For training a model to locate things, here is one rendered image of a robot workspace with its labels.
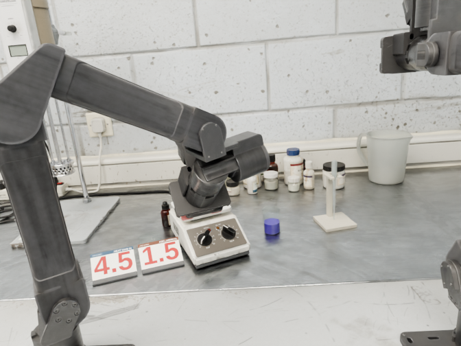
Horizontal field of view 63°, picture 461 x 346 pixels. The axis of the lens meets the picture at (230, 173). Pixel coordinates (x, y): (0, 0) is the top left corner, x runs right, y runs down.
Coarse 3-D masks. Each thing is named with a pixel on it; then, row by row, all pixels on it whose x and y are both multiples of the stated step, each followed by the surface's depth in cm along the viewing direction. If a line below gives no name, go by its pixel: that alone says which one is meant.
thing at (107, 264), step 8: (104, 256) 81; (112, 256) 82; (120, 256) 82; (128, 256) 82; (96, 264) 80; (104, 264) 80; (112, 264) 81; (120, 264) 81; (128, 264) 81; (96, 272) 79; (104, 272) 79; (112, 272) 80
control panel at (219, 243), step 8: (208, 224) 85; (216, 224) 85; (232, 224) 86; (192, 232) 83; (200, 232) 83; (216, 232) 84; (240, 232) 85; (192, 240) 82; (216, 240) 82; (224, 240) 83; (232, 240) 83; (240, 240) 83; (200, 248) 81; (208, 248) 81; (216, 248) 81; (224, 248) 81; (200, 256) 79
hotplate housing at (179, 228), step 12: (216, 216) 88; (228, 216) 88; (180, 228) 85; (192, 228) 84; (240, 228) 86; (180, 240) 88; (192, 252) 80; (216, 252) 81; (228, 252) 81; (240, 252) 82; (204, 264) 80
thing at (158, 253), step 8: (176, 240) 85; (144, 248) 83; (152, 248) 84; (160, 248) 84; (168, 248) 84; (176, 248) 84; (144, 256) 82; (152, 256) 83; (160, 256) 83; (168, 256) 83; (176, 256) 83; (144, 264) 81; (152, 264) 82
